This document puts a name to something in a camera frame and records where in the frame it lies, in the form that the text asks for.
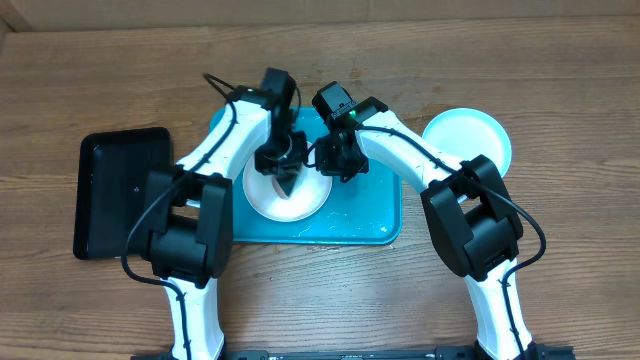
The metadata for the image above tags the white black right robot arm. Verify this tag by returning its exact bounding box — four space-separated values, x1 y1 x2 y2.
312 92 535 359

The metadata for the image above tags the light blue plate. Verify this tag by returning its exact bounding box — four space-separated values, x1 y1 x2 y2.
422 108 512 177

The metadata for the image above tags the cardboard backdrop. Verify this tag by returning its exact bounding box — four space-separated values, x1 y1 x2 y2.
1 0 639 32

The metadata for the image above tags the white plate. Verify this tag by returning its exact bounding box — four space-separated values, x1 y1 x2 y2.
242 155 332 222

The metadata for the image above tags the black water tray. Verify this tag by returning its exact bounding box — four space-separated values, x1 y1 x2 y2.
73 127 173 260

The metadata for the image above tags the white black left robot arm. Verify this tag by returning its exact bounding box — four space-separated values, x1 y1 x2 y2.
120 68 308 359

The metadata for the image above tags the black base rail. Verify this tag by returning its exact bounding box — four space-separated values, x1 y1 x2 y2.
130 344 576 360

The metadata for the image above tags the teal serving tray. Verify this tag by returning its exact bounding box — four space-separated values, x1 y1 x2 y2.
210 107 402 246

